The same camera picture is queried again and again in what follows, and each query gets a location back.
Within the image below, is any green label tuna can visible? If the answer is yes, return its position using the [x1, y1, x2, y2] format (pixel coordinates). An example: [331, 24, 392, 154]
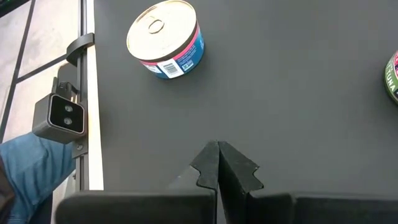
[383, 51, 398, 105]

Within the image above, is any blue pink label seafood can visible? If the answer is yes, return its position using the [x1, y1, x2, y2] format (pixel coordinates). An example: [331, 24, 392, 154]
[126, 0, 206, 80]

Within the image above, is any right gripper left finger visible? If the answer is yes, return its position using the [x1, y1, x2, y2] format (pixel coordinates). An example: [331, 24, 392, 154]
[190, 140, 220, 191]

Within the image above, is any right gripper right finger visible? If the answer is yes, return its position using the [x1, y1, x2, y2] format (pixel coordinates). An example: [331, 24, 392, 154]
[219, 141, 264, 224]

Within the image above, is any grey depth camera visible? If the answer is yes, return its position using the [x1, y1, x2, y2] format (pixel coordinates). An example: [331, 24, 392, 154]
[32, 76, 86, 144]

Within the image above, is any black clamp bracket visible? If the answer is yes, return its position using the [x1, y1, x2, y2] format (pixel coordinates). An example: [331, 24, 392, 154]
[65, 32, 95, 67]

